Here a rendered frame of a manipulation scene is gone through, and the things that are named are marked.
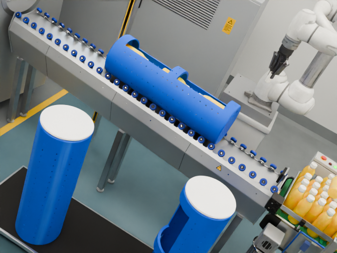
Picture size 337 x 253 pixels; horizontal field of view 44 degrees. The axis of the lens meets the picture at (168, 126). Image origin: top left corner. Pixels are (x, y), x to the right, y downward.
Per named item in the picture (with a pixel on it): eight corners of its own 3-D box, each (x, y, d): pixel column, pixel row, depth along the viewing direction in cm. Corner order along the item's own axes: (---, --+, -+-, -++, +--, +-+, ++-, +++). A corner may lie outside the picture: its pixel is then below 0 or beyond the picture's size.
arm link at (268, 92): (258, 86, 307) (272, 60, 295) (279, 99, 303) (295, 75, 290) (249, 93, 295) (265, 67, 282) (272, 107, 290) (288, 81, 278)
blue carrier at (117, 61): (126, 63, 300) (136, 28, 282) (228, 131, 279) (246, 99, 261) (100, 77, 279) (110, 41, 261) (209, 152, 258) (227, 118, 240)
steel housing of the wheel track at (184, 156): (32, 45, 338) (40, 6, 318) (264, 207, 287) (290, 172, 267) (4, 54, 315) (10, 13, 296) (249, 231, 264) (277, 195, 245)
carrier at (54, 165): (41, 253, 255) (69, 224, 278) (73, 150, 205) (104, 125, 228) (4, 228, 259) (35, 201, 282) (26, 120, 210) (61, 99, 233)
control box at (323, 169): (309, 161, 279) (318, 150, 273) (336, 179, 274) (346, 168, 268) (306, 168, 271) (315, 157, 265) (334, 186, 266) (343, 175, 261)
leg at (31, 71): (23, 112, 368) (35, 50, 332) (28, 115, 367) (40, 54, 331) (18, 114, 363) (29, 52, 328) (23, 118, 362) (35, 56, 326)
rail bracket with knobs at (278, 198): (267, 201, 248) (276, 189, 243) (278, 208, 247) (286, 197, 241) (262, 210, 241) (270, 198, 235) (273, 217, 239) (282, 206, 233)
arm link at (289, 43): (292, 40, 217) (286, 50, 220) (305, 42, 221) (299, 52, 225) (283, 31, 223) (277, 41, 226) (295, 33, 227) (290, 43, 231)
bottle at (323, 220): (316, 240, 237) (335, 220, 226) (305, 233, 238) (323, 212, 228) (318, 232, 243) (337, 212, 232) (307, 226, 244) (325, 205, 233)
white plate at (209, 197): (221, 174, 230) (220, 175, 230) (177, 176, 216) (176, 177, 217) (245, 215, 211) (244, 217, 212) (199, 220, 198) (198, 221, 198)
